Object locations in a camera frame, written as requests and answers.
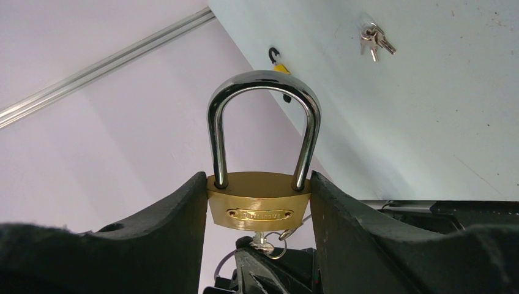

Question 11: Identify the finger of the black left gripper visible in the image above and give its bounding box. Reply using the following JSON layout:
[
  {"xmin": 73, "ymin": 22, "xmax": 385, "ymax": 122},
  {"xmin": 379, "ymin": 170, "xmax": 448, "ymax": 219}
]
[{"xmin": 203, "ymin": 236, "xmax": 323, "ymax": 294}]

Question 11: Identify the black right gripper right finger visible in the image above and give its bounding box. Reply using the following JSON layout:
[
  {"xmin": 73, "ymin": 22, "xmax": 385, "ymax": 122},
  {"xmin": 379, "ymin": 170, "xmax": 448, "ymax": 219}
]
[{"xmin": 310, "ymin": 172, "xmax": 518, "ymax": 293}]

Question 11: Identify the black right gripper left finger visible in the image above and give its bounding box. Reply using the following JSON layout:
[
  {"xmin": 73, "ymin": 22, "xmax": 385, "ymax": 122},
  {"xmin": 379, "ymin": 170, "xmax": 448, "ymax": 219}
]
[{"xmin": 1, "ymin": 172, "xmax": 207, "ymax": 293}]

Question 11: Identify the brass padlock silver shackle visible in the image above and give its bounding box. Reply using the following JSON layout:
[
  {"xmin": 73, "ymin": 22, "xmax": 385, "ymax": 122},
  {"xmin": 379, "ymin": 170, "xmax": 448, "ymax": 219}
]
[{"xmin": 207, "ymin": 70, "xmax": 321, "ymax": 232}]

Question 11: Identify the yellow padlock black shackle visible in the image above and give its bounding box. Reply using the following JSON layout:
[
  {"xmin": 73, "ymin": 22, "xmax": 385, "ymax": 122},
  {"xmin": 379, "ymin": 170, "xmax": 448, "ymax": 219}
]
[{"xmin": 267, "ymin": 47, "xmax": 293, "ymax": 104}]

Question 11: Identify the silver key bunch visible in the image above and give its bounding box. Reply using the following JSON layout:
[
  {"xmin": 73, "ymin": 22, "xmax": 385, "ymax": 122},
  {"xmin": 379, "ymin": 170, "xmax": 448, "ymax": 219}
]
[{"xmin": 359, "ymin": 22, "xmax": 397, "ymax": 62}]

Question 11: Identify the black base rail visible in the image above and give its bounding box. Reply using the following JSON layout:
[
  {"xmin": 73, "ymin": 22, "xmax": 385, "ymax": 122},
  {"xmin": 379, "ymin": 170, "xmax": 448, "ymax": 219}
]
[{"xmin": 363, "ymin": 200, "xmax": 518, "ymax": 234}]

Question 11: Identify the aluminium left frame post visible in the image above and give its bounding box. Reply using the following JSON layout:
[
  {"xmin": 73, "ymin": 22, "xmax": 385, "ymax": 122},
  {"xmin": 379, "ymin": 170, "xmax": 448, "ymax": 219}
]
[{"xmin": 1, "ymin": 7, "xmax": 216, "ymax": 129}]

